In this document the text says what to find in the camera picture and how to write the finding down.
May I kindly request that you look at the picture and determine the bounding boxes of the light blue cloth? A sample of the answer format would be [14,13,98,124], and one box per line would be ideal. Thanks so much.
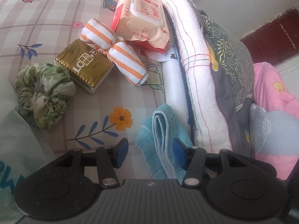
[135,104,193,183]

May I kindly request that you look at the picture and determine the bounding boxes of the white blanket coloured stitching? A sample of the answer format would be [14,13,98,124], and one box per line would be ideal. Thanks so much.
[158,0,233,153]

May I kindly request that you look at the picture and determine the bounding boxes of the green white plastic bag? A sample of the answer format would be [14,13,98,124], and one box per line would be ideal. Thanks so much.
[1,79,56,223]

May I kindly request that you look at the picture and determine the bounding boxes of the pink patterned pillow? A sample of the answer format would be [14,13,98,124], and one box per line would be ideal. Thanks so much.
[249,62,298,180]

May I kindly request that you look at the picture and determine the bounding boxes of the gold tissue pack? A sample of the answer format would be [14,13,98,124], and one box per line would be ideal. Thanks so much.
[54,39,114,94]

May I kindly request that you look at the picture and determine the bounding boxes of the green floral scrunchie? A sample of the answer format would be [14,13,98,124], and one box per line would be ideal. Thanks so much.
[15,63,76,130]

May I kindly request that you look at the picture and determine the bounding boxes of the grey leaf pattern quilt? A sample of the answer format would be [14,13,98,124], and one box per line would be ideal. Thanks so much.
[193,8,254,157]

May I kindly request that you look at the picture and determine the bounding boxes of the orange striped rolled towel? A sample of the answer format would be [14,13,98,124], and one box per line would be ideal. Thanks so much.
[80,18,149,86]

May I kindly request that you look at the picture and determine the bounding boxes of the red white wet wipes pack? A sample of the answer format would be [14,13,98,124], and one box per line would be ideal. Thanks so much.
[110,0,170,54]

